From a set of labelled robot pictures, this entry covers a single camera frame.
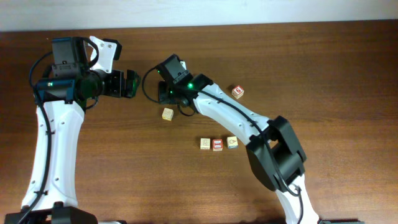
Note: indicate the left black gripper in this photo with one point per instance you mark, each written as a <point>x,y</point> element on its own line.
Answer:
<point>119,90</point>

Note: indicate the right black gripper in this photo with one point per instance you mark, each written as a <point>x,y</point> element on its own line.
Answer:
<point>163,97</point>

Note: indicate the yellow number 2 block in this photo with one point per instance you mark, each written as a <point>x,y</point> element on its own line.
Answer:
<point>167,114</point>

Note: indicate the wooden number 3 block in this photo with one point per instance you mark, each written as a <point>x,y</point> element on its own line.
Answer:
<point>205,143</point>

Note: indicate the red number 6 block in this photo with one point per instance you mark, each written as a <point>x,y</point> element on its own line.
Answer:
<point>237,91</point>

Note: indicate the red letter I block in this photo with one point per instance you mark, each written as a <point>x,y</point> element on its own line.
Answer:
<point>217,145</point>

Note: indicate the blue trimmed picture block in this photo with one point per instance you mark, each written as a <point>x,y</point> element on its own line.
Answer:
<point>232,142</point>

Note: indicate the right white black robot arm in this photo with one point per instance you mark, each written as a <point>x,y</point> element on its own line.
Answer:
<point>275,154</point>

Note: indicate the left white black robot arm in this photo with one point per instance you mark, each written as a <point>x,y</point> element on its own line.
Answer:
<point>82,70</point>

